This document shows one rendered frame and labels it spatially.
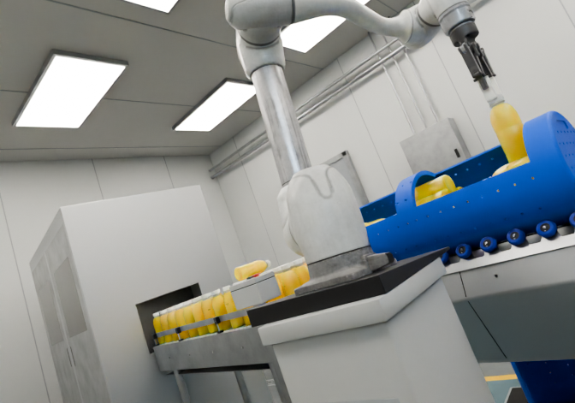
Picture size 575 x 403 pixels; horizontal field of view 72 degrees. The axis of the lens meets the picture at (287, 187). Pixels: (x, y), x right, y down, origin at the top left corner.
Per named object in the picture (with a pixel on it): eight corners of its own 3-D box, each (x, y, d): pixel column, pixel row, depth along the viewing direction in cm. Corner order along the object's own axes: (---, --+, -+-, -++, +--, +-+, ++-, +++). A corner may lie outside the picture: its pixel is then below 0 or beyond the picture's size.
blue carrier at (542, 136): (595, 221, 87) (537, 107, 93) (328, 290, 149) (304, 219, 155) (618, 204, 106) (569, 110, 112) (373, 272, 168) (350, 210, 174)
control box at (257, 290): (263, 303, 149) (253, 277, 151) (236, 311, 163) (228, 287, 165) (281, 294, 156) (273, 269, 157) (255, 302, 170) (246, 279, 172)
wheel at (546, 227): (553, 216, 97) (557, 220, 98) (533, 221, 100) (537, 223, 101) (554, 233, 95) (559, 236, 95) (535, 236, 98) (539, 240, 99)
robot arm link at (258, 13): (287, -29, 108) (282, 6, 121) (221, -25, 105) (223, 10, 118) (295, 12, 104) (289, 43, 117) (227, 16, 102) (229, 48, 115)
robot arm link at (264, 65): (297, 262, 99) (287, 267, 121) (356, 245, 102) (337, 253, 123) (227, 8, 117) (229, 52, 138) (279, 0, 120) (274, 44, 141)
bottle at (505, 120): (542, 156, 108) (513, 96, 111) (534, 158, 104) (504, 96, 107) (516, 165, 113) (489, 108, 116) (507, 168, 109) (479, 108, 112)
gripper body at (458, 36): (466, 18, 110) (481, 46, 109) (478, 22, 116) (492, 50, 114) (443, 35, 115) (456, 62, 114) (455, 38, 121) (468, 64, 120)
